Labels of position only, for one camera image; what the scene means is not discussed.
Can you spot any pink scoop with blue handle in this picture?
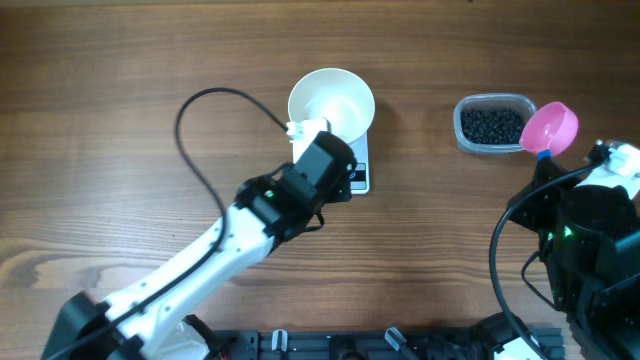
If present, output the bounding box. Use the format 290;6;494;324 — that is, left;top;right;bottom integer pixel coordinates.
519;102;579;159

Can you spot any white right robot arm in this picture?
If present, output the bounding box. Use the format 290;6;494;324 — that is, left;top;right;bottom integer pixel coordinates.
510;158;639;359

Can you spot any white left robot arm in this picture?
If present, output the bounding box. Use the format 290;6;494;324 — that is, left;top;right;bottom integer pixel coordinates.
42;131;356;359

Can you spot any white digital kitchen scale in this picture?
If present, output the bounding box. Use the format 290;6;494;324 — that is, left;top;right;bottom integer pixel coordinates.
291;131;371;195

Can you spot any white bowl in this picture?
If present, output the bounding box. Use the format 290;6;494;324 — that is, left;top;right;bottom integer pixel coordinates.
288;68;376;144

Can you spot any clear container of black beans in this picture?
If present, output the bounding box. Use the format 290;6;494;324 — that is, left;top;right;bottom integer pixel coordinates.
453;93;537;155

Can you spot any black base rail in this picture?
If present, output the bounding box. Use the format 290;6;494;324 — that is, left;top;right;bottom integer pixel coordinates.
208;326;538;360

